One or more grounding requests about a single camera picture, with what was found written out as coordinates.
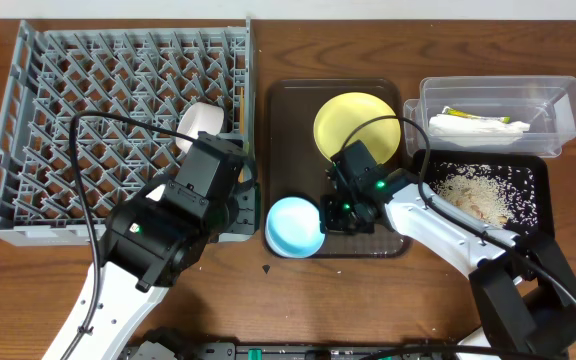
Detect yellow green snack wrapper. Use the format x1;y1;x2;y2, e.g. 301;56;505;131
442;106;510;124

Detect black equipment rail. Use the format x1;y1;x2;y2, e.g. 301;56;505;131
117;327;469;360

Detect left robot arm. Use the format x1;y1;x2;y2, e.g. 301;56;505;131
44;132;257;359

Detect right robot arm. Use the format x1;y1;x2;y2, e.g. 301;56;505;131
321;141;576;359

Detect spilled rice food scraps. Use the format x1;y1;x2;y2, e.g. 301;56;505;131
429;162;538;233

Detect light blue bowl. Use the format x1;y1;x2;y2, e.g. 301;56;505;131
265;196;325;258

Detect white cup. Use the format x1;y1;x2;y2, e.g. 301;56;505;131
146;184;166;202

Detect black waste tray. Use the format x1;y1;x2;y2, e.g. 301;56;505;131
424;150;555;237

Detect white pink bowl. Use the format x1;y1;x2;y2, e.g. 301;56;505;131
176;102;225;139

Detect white napkin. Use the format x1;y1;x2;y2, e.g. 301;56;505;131
428;114;530;147

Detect clear plastic waste bin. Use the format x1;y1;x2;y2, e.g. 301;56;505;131
403;75;576;157

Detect yellow round plate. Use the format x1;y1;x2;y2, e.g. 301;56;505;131
313;92;401;163

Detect dark brown serving tray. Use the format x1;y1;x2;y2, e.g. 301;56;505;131
263;78;411;259

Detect grey plastic dish rack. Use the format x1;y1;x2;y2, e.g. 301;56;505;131
0;23;255;246

